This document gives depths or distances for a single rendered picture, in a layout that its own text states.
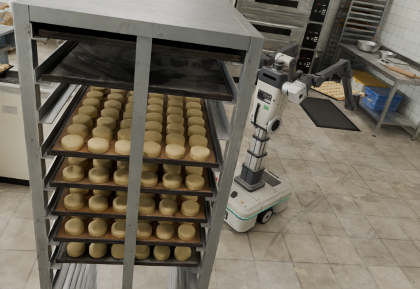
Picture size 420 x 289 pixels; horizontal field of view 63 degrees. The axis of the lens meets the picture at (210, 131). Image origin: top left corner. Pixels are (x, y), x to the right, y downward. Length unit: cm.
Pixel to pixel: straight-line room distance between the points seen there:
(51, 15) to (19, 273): 209
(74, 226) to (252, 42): 68
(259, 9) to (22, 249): 458
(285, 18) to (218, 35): 530
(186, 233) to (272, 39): 513
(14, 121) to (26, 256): 98
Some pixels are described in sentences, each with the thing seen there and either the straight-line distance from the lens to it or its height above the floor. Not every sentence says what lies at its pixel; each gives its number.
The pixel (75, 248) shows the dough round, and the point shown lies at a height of 115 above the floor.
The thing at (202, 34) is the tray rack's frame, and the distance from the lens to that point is 71.
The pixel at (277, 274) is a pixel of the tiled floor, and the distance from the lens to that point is 273.
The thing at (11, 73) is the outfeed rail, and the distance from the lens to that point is 317.
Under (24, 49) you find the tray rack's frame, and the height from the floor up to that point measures 174.
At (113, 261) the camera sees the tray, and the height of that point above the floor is 114.
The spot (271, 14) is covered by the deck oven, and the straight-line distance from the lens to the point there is 593.
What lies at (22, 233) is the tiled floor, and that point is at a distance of 287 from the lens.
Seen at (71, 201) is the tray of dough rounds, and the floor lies 133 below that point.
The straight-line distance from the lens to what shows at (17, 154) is 311.
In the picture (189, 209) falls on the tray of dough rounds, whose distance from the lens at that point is 97.
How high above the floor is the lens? 196
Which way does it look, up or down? 27 degrees down
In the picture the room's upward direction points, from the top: 10 degrees clockwise
